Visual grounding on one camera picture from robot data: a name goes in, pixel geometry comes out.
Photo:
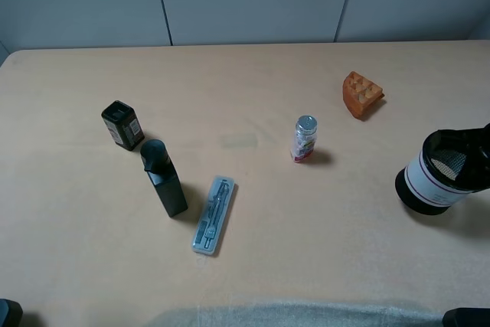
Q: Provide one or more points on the tall black pump bottle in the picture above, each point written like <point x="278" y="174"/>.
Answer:
<point x="163" y="176"/>

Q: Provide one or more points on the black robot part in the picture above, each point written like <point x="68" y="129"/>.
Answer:
<point x="467" y="317"/>
<point x="10" y="313"/>

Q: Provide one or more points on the black box pencil sharpener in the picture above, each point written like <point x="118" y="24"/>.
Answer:
<point x="123" y="125"/>

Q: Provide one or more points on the clear compass case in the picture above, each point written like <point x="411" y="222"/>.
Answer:
<point x="211" y="222"/>

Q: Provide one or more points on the grey cloth at front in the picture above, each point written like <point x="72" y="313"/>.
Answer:
<point x="296" y="314"/>

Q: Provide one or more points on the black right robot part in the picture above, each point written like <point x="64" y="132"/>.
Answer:
<point x="467" y="317"/>

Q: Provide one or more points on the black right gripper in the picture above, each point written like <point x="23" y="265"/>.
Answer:
<point x="474" y="175"/>

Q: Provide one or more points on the black left robot part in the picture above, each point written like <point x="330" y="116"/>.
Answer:
<point x="10" y="313"/>

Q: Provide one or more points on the black mesh pen holder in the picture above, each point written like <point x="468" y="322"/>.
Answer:
<point x="427" y="184"/>

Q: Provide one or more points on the small clear bottle silver cap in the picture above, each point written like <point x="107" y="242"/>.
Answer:
<point x="304" y="138"/>

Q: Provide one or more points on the orange wedge-shaped block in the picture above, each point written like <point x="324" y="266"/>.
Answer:
<point x="360" y="94"/>

